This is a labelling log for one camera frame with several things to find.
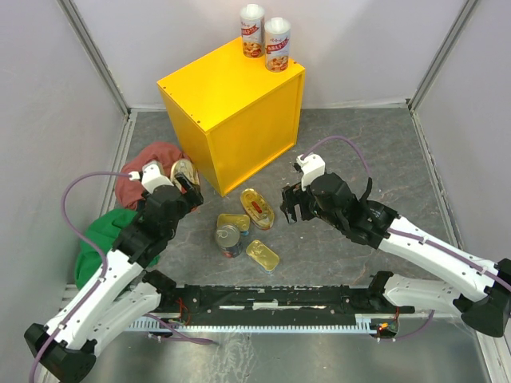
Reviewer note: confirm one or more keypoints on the white porridge can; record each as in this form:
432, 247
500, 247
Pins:
251, 26
277, 44

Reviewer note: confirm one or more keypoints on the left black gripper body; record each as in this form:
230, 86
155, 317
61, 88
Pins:
184, 209

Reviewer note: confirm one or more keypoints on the green cloth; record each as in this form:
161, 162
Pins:
102, 232

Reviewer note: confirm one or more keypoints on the yellow wooden cabinet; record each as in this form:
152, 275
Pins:
231, 115

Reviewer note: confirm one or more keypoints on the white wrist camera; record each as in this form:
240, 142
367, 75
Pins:
312, 166
151, 176

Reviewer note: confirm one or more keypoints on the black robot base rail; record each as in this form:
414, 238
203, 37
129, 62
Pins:
277, 305

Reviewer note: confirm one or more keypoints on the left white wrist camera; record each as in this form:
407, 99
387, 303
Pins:
151, 176

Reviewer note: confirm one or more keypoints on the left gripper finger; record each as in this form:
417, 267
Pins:
194, 198
185, 184

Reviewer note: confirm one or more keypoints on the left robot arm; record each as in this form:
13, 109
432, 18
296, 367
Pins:
65, 345

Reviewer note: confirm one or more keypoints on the rectangular gold tin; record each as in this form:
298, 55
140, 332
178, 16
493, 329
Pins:
263, 255
242, 222

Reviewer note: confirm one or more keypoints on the red cloth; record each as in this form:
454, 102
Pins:
129, 193

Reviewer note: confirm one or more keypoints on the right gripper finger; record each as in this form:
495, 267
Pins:
293, 211
293, 193

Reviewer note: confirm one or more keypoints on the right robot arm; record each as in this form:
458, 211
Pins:
478, 289

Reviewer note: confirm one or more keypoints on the round dark can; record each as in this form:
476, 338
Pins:
227, 238

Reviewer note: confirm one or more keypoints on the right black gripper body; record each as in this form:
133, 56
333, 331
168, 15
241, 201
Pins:
314, 207

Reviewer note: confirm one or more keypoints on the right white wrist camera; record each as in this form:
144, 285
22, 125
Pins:
312, 166

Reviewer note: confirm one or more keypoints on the oval gold tin on floor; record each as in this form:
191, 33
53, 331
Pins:
257, 208

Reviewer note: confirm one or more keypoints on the oval gold fish tin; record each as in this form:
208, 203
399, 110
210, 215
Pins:
185, 167

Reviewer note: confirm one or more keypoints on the rectangular gold tin middle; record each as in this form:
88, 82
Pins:
242, 222

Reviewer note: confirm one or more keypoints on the rectangular gold tin front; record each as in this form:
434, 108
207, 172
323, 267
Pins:
263, 255

